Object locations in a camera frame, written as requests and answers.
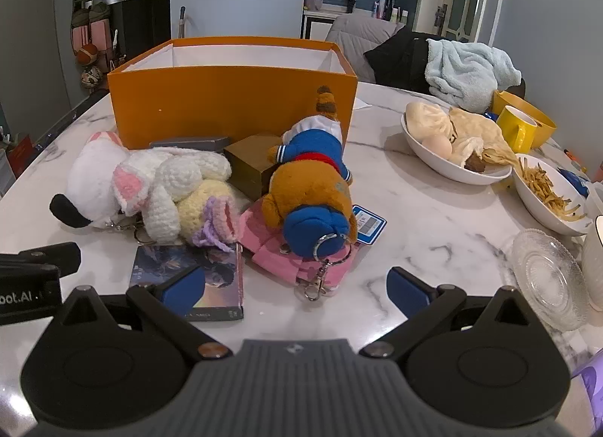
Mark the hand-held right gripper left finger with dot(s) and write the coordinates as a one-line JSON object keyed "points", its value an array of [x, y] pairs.
{"points": [[181, 284]]}

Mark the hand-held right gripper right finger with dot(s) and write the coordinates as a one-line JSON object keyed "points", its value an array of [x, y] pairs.
{"points": [[409, 288]]}

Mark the cream and purple crochet toy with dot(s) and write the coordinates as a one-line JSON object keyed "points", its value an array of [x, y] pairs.
{"points": [[200, 206]]}

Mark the pink cloth pouch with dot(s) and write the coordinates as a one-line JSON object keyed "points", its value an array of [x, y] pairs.
{"points": [[268, 253]]}

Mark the white crochet bunny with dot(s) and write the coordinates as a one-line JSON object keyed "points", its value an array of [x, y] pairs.
{"points": [[188, 168]]}

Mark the white plush with pink ears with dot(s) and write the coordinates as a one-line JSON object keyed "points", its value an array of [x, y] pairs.
{"points": [[89, 173]]}

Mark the small brown cardboard box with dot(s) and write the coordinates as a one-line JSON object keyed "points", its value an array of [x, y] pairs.
{"points": [[245, 163]]}

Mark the dark grey box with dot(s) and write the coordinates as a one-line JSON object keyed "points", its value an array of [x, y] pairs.
{"points": [[188, 142]]}

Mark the brown bear plush sailor outfit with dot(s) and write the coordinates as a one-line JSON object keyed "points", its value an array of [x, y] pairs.
{"points": [[306, 182]]}

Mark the orange cardboard box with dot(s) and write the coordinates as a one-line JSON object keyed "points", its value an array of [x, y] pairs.
{"points": [[212, 102]]}

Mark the white bowl of buns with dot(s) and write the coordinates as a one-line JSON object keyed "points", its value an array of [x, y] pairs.
{"points": [[452, 172]]}

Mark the red box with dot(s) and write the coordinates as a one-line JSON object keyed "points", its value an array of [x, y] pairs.
{"points": [[20, 156]]}

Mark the clear glass plate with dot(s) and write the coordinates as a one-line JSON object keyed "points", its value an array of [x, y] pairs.
{"points": [[551, 276]]}

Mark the egg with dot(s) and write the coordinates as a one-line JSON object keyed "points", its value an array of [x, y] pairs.
{"points": [[436, 147]]}

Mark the white bowl of potato strips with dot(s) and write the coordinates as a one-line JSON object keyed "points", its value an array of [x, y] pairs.
{"points": [[532, 203]]}

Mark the shredded potato strips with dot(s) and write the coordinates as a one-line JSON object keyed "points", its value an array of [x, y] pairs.
{"points": [[549, 192]]}

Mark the steamed bun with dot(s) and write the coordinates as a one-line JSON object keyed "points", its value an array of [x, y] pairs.
{"points": [[426, 119]]}

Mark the flatbread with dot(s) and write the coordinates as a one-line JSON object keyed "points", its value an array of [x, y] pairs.
{"points": [[476, 128]]}

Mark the yellow mug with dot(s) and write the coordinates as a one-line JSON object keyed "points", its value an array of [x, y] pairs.
{"points": [[513, 133]]}

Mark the white cup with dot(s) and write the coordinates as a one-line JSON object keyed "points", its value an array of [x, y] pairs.
{"points": [[594, 262]]}

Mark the white paper sheet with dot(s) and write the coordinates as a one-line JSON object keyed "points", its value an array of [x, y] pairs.
{"points": [[362, 104]]}

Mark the blue packet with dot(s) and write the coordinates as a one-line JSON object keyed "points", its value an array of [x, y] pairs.
{"points": [[574, 182]]}

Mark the purple cloth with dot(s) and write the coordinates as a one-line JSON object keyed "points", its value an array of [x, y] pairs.
{"points": [[591, 390]]}

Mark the yellow bowl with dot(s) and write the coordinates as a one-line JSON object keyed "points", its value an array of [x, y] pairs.
{"points": [[541, 123]]}

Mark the patterned ball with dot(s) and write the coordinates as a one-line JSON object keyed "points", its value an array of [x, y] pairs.
{"points": [[92, 75]]}

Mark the light blue fleece blanket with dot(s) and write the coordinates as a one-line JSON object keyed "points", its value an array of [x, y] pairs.
{"points": [[466, 69]]}

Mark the black jacket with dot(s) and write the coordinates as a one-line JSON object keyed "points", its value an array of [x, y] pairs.
{"points": [[400, 55]]}

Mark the basketball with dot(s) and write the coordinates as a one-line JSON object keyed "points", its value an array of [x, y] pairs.
{"points": [[87, 54]]}

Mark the pink bags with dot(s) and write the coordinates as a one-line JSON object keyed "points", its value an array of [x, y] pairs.
{"points": [[96, 36]]}

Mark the grey down jacket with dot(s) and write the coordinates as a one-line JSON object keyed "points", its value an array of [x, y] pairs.
{"points": [[353, 34]]}

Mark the broom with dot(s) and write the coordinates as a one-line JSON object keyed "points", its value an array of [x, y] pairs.
{"points": [[182, 22]]}

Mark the black cabinet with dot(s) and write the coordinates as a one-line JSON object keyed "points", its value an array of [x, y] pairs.
{"points": [[141, 24]]}

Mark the row of toiletry bottles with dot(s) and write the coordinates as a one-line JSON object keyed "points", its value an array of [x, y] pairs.
{"points": [[388, 8]]}

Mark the white vanity cabinet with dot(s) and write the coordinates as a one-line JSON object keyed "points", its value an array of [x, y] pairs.
{"points": [[315, 22]]}

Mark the black vase with flowers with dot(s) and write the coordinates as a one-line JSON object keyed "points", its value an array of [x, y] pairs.
{"points": [[349, 3]]}

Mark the pink cup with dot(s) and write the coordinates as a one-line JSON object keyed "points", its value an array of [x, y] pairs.
{"points": [[313, 1]]}

